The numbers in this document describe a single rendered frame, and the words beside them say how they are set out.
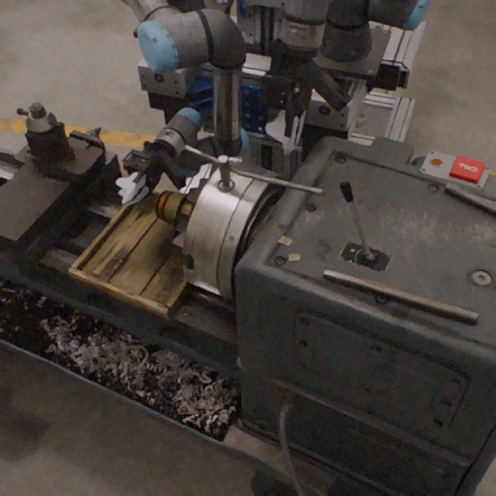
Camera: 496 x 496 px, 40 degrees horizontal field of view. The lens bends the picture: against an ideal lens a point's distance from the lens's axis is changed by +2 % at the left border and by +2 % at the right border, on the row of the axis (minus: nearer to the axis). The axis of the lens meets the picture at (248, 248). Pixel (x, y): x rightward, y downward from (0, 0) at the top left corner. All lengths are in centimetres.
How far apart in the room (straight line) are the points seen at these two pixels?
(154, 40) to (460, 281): 84
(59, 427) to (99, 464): 21
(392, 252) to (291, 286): 21
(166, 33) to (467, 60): 273
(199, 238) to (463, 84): 268
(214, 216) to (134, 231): 48
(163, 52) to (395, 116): 188
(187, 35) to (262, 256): 57
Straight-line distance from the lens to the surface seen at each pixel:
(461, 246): 137
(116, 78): 394
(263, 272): 129
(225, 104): 179
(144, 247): 183
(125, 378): 195
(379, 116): 330
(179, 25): 161
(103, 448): 253
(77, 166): 189
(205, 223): 144
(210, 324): 168
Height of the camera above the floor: 227
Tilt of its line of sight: 50 degrees down
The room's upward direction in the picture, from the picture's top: 2 degrees counter-clockwise
